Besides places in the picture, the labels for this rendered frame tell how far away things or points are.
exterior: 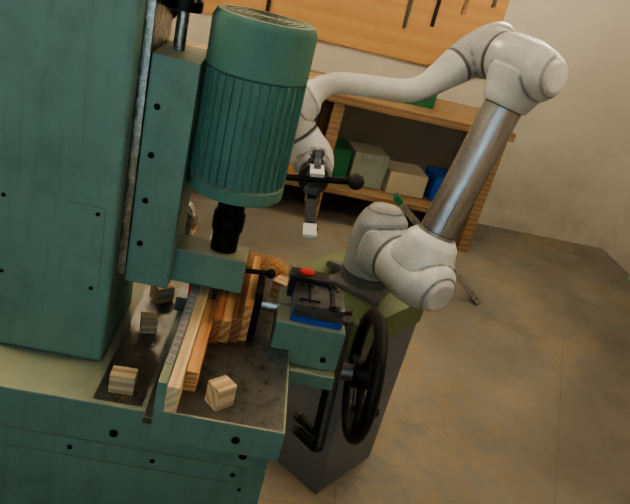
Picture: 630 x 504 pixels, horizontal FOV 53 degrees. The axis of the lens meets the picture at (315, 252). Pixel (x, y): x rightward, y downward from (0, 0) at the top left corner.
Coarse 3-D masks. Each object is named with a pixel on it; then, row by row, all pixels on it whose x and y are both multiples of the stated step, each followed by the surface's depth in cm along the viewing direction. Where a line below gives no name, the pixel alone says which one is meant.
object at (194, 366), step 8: (208, 296) 125; (216, 296) 126; (208, 304) 122; (208, 312) 120; (208, 320) 118; (200, 328) 115; (208, 328) 115; (200, 336) 112; (208, 336) 114; (200, 344) 110; (192, 352) 108; (200, 352) 108; (192, 360) 106; (200, 360) 106; (192, 368) 104; (200, 368) 108; (192, 376) 104; (184, 384) 104; (192, 384) 104
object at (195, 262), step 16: (192, 240) 124; (208, 240) 125; (176, 256) 120; (192, 256) 120; (208, 256) 120; (224, 256) 121; (240, 256) 122; (176, 272) 122; (192, 272) 122; (208, 272) 122; (224, 272) 122; (240, 272) 122; (224, 288) 123; (240, 288) 123
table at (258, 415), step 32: (224, 352) 117; (256, 352) 119; (288, 352) 121; (256, 384) 111; (320, 384) 123; (160, 416) 100; (192, 416) 100; (224, 416) 102; (256, 416) 103; (224, 448) 102; (256, 448) 103
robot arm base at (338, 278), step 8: (328, 264) 204; (336, 264) 202; (336, 272) 202; (344, 272) 195; (336, 280) 195; (344, 280) 195; (352, 280) 193; (360, 280) 192; (344, 288) 194; (352, 288) 193; (360, 288) 193; (368, 288) 192; (376, 288) 193; (384, 288) 195; (360, 296) 192; (368, 296) 191; (376, 296) 192; (384, 296) 196; (376, 304) 190
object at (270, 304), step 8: (264, 280) 124; (256, 288) 123; (264, 288) 122; (256, 296) 120; (256, 304) 120; (264, 304) 124; (272, 304) 124; (288, 304) 125; (256, 312) 121; (256, 320) 122; (248, 328) 123
